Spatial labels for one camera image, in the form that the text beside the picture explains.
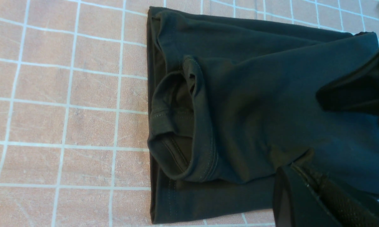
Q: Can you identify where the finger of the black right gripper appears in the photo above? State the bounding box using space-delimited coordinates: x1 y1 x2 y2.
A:
315 49 379 115

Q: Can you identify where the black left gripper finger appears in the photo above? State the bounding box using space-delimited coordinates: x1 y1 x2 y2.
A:
273 164 379 227

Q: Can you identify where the gray long-sleeved shirt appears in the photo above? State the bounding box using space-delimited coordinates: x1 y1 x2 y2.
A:
147 6 379 224

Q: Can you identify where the pink checkered tablecloth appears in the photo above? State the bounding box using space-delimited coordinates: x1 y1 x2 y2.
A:
0 0 379 227

